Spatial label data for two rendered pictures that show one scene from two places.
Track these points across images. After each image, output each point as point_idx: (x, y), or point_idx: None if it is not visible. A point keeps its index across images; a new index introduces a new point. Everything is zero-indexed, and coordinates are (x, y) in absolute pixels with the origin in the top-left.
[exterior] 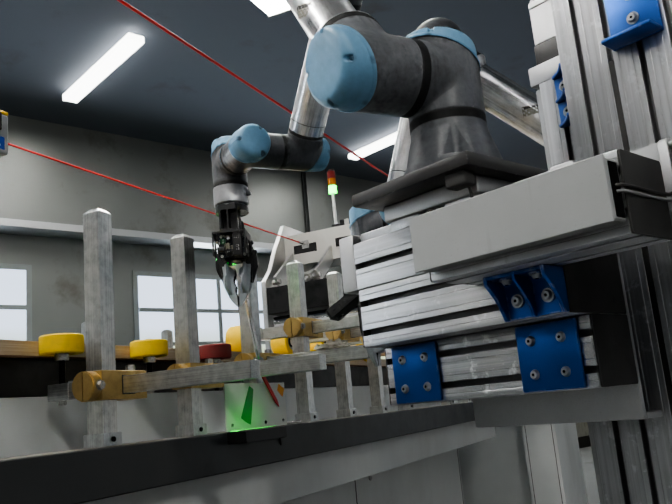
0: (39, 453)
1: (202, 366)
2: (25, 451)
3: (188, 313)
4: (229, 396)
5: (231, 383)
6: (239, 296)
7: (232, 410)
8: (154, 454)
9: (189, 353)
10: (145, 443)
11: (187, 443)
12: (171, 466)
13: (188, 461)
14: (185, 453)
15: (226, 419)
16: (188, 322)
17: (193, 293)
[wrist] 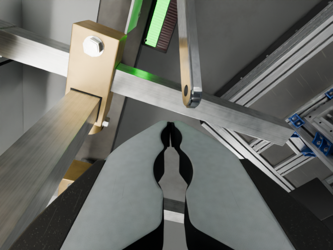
0: (1, 125)
1: (167, 219)
2: (0, 139)
3: (63, 175)
4: (133, 18)
5: (132, 9)
6: (175, 146)
7: (137, 10)
8: (115, 139)
9: (91, 128)
10: (111, 152)
11: (124, 106)
12: (121, 118)
13: (126, 100)
14: (124, 106)
15: (134, 27)
16: (71, 162)
17: (36, 204)
